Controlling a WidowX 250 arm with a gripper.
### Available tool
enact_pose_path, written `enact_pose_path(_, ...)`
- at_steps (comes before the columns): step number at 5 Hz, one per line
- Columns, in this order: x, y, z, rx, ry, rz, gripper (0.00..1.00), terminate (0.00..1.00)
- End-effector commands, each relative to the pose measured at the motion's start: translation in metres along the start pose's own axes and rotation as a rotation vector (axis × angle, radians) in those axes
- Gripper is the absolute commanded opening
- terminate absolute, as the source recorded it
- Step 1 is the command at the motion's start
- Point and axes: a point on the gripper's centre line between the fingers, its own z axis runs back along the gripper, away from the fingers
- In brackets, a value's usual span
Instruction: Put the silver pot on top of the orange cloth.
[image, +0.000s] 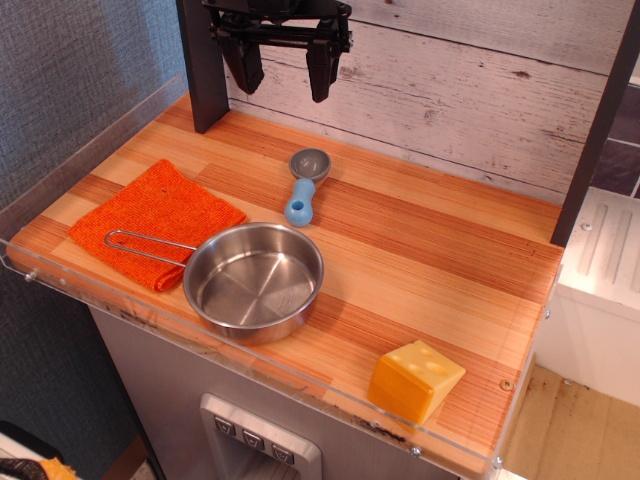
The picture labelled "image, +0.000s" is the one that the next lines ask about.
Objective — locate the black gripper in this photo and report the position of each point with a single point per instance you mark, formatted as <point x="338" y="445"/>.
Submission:
<point x="319" y="26"/>

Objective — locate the silver pot with wire handle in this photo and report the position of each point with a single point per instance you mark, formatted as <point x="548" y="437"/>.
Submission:
<point x="253" y="283"/>

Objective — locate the orange cloth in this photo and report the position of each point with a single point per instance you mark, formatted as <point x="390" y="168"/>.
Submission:
<point x="145" y="230"/>

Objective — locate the yellow toy cheese wedge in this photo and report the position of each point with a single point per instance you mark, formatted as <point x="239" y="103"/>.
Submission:
<point x="412" y="381"/>

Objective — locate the clear acrylic table guard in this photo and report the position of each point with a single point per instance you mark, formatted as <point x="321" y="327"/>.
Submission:
<point x="410" y="253"/>

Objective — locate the silver dispenser panel with buttons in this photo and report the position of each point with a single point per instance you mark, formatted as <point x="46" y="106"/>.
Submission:
<point x="250" y="440"/>

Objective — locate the orange black object bottom left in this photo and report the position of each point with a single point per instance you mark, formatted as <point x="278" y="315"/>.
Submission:
<point x="28" y="469"/>

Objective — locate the dark left shelf post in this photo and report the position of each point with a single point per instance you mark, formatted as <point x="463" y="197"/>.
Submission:
<point x="204" y="65"/>

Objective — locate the dark shelf post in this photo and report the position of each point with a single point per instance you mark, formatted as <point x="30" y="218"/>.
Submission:
<point x="204" y="65"/>
<point x="609" y="104"/>

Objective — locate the grey scoop blue handle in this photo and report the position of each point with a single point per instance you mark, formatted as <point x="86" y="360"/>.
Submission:
<point x="310" y="167"/>

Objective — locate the dark right shelf post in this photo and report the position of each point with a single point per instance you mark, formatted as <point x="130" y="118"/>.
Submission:
<point x="609" y="104"/>

